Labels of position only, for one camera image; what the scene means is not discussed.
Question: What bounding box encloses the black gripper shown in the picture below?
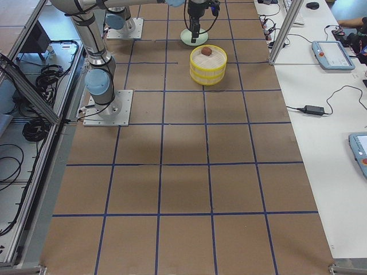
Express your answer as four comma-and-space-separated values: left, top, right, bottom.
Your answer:
187, 0, 207, 44

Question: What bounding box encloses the reddish brown bun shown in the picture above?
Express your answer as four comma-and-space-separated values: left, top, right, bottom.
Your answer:
201, 46, 212, 56

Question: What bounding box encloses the yellow rimmed steamer layer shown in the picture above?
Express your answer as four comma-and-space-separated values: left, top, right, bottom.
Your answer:
190, 45, 228, 72
190, 69, 225, 86

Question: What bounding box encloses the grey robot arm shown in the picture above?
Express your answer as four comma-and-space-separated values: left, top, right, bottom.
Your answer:
51, 1, 156, 111
106, 1, 220, 46

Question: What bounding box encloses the pale green round plate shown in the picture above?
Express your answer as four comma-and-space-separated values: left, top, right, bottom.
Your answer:
180, 29, 209, 46

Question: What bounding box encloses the black computer mouse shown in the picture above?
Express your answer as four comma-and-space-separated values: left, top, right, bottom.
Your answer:
306, 2, 319, 10

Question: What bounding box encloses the blue teach pendant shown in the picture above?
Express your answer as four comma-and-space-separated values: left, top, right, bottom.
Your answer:
349, 132, 367, 177
311, 41, 355, 70

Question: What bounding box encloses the black laptop power brick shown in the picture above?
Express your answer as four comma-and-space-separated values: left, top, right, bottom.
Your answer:
296, 105, 326, 116

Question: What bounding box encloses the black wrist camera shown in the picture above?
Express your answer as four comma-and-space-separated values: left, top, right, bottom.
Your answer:
209, 0, 220, 17

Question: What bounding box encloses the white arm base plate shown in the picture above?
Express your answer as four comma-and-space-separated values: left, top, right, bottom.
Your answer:
83, 90, 133, 127
106, 18, 144, 40

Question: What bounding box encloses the aluminium frame post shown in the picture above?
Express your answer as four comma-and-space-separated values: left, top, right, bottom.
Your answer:
268, 0, 303, 65

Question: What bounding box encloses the black coiled cable bundle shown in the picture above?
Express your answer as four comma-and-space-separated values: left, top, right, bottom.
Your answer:
22, 117, 51, 142

